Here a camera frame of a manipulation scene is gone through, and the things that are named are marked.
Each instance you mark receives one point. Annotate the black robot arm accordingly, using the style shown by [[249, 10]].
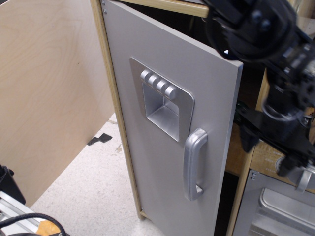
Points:
[[265, 32]]

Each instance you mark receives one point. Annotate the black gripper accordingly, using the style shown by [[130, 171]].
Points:
[[288, 133]]

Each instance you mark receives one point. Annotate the silver fridge door handle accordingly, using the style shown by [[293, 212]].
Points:
[[192, 148]]

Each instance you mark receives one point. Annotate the grey oven door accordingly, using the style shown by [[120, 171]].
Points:
[[253, 221]]

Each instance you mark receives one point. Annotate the silver oven door handle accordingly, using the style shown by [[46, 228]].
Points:
[[288, 209]]

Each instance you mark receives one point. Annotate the aluminium extrusion rail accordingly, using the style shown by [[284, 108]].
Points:
[[10, 207]]

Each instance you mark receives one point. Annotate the silver oven knob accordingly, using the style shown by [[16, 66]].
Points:
[[303, 178]]

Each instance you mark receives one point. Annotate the black box left edge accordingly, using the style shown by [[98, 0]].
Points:
[[9, 186]]

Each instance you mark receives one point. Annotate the silver ice dispenser panel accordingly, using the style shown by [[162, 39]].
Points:
[[163, 102]]

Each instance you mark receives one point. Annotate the plywood side board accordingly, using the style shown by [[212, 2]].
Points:
[[54, 92]]

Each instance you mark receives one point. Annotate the black tape piece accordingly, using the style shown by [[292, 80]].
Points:
[[102, 138]]

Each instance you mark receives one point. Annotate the grey toy fridge door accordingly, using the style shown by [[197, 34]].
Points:
[[157, 158]]

